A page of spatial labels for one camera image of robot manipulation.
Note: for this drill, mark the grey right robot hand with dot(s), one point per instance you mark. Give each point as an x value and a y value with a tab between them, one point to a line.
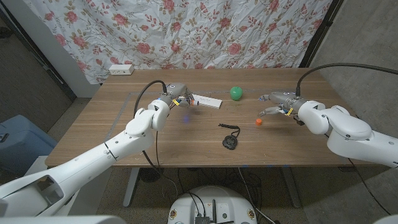
286	99

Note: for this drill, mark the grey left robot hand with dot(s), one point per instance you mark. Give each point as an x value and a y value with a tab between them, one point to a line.
177	91

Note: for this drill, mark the glue stick with blue label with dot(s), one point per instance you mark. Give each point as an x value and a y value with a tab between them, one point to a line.
195	102

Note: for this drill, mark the orange glue stick cap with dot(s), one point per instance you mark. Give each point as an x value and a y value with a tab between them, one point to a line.
258	122

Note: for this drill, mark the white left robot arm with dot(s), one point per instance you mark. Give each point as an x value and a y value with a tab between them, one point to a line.
93	165

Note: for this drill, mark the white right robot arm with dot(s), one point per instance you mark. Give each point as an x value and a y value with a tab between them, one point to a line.
348	130

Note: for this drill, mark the green ball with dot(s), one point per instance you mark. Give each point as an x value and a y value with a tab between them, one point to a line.
236	93

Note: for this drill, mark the flat white rectangular box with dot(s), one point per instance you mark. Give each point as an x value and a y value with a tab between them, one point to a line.
210	102

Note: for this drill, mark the floral rose print curtain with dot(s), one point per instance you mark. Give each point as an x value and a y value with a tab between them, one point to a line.
186	34

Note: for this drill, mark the white power strip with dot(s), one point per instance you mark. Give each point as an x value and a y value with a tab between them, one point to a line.
121	69

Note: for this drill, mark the black backdrop stand pole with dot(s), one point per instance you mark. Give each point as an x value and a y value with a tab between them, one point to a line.
320	34

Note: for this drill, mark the round black floor fan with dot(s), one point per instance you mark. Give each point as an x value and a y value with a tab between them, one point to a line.
152	175

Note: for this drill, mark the metal table leg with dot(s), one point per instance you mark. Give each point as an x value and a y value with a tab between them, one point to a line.
130	189
292	189

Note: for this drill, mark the white robot torso base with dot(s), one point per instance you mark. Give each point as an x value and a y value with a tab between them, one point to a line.
214	202

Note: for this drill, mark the blue plastic bin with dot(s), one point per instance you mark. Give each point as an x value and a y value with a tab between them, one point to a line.
21	143

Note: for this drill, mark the white robot head rim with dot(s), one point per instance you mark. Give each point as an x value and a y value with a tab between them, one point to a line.
62	220

